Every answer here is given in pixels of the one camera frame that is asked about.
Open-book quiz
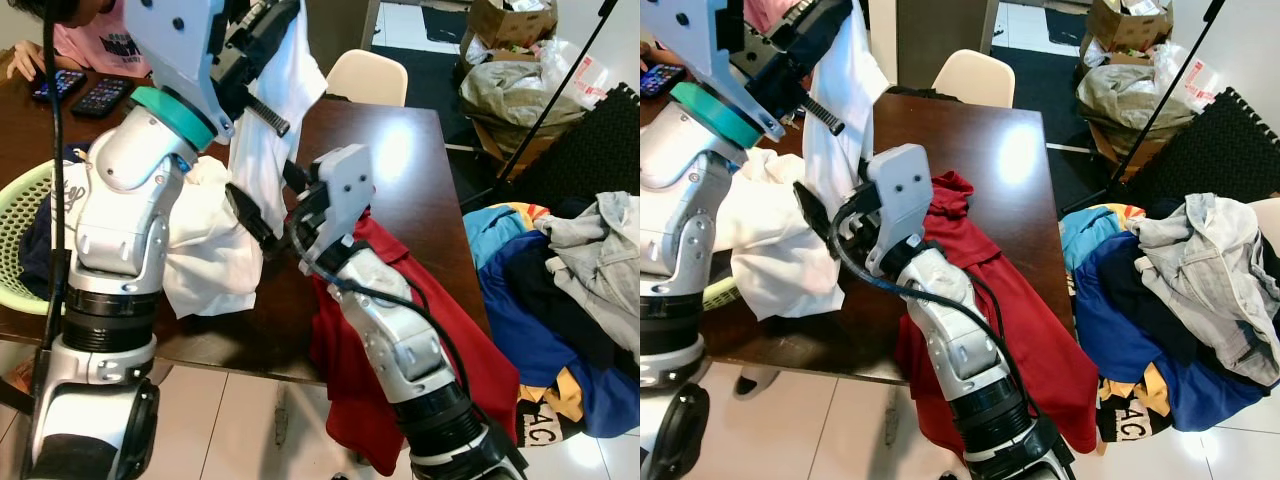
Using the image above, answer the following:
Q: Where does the person right hand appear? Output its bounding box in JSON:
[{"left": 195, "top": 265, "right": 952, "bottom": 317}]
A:
[{"left": 5, "top": 45, "right": 46, "bottom": 81}]

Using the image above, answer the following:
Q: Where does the clear plastic bag of clothes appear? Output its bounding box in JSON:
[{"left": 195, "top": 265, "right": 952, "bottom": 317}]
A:
[
  {"left": 1075, "top": 45, "right": 1236, "bottom": 136},
  {"left": 458, "top": 40, "right": 621, "bottom": 131}
]

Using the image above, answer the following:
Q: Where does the yellow garment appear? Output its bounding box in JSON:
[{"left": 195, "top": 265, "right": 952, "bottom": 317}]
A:
[
  {"left": 518, "top": 365, "right": 591, "bottom": 421},
  {"left": 1098, "top": 362, "right": 1176, "bottom": 411}
]

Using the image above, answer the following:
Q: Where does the black smartphone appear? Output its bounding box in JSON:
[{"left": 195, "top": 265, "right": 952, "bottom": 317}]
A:
[
  {"left": 640, "top": 62, "right": 691, "bottom": 99},
  {"left": 30, "top": 68, "right": 89, "bottom": 102},
  {"left": 72, "top": 78, "right": 134, "bottom": 119}
]

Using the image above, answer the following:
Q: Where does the red t-shirt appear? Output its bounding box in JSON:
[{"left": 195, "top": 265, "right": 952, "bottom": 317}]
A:
[
  {"left": 895, "top": 170, "right": 1099, "bottom": 456},
  {"left": 308, "top": 210, "right": 521, "bottom": 476}
]

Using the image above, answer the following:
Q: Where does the dark brown wooden table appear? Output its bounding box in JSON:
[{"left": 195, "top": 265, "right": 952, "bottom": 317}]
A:
[
  {"left": 0, "top": 70, "right": 491, "bottom": 386},
  {"left": 640, "top": 88, "right": 1076, "bottom": 386}
]

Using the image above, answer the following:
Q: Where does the open cardboard box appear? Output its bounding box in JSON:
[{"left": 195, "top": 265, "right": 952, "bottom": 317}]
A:
[
  {"left": 1085, "top": 0, "right": 1176, "bottom": 51},
  {"left": 468, "top": 0, "right": 561, "bottom": 51}
]

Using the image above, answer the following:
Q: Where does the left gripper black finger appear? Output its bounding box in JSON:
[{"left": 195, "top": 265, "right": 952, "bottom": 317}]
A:
[
  {"left": 238, "top": 0, "right": 301, "bottom": 51},
  {"left": 795, "top": 90, "right": 846, "bottom": 137},
  {"left": 775, "top": 0, "right": 853, "bottom": 63},
  {"left": 243, "top": 88, "right": 293, "bottom": 138}
]

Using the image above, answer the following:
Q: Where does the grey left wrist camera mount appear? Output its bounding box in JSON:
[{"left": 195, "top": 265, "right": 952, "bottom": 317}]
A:
[
  {"left": 125, "top": 0, "right": 236, "bottom": 141},
  {"left": 640, "top": 0, "right": 786, "bottom": 141}
]

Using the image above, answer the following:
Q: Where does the cream plastic chair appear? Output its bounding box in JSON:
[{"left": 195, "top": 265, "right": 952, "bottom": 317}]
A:
[
  {"left": 325, "top": 48, "right": 409, "bottom": 109},
  {"left": 1250, "top": 197, "right": 1280, "bottom": 241},
  {"left": 932, "top": 48, "right": 1016, "bottom": 109}
]

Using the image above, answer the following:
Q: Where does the navy garment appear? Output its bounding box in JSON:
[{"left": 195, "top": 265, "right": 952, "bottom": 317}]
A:
[{"left": 18, "top": 145, "right": 91, "bottom": 301}]

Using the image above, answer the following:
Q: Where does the black foam mat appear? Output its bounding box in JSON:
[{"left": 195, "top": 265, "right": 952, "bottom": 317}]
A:
[
  {"left": 1125, "top": 88, "right": 1280, "bottom": 211},
  {"left": 510, "top": 85, "right": 641, "bottom": 206}
]

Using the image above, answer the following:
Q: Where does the royal blue garment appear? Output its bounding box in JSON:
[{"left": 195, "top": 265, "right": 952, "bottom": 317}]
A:
[
  {"left": 478, "top": 230, "right": 641, "bottom": 439},
  {"left": 1072, "top": 235, "right": 1280, "bottom": 433}
]

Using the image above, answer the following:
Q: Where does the black garment with white letters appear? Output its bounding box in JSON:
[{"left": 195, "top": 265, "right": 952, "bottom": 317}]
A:
[
  {"left": 1095, "top": 395, "right": 1166, "bottom": 446},
  {"left": 515, "top": 395, "right": 591, "bottom": 449}
]

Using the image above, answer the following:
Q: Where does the white t-shirt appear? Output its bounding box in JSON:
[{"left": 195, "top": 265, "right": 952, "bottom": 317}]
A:
[
  {"left": 160, "top": 0, "right": 329, "bottom": 319},
  {"left": 715, "top": 0, "right": 891, "bottom": 321}
]

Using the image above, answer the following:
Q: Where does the person in pink shirt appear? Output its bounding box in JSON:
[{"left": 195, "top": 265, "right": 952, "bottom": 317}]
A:
[
  {"left": 0, "top": 0, "right": 153, "bottom": 81},
  {"left": 640, "top": 0, "right": 801, "bottom": 71}
]

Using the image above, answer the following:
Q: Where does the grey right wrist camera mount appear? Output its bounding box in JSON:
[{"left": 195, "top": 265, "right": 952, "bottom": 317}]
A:
[
  {"left": 865, "top": 143, "right": 934, "bottom": 276},
  {"left": 305, "top": 143, "right": 376, "bottom": 266}
]

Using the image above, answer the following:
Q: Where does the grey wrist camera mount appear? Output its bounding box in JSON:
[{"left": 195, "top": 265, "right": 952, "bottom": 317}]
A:
[
  {"left": 865, "top": 143, "right": 934, "bottom": 276},
  {"left": 305, "top": 143, "right": 376, "bottom": 266},
  {"left": 640, "top": 0, "right": 786, "bottom": 141},
  {"left": 125, "top": 0, "right": 236, "bottom": 141}
]

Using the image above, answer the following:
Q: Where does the black stand pole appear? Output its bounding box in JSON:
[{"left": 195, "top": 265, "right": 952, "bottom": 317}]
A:
[
  {"left": 488, "top": 0, "right": 619, "bottom": 193},
  {"left": 1088, "top": 0, "right": 1229, "bottom": 203}
]

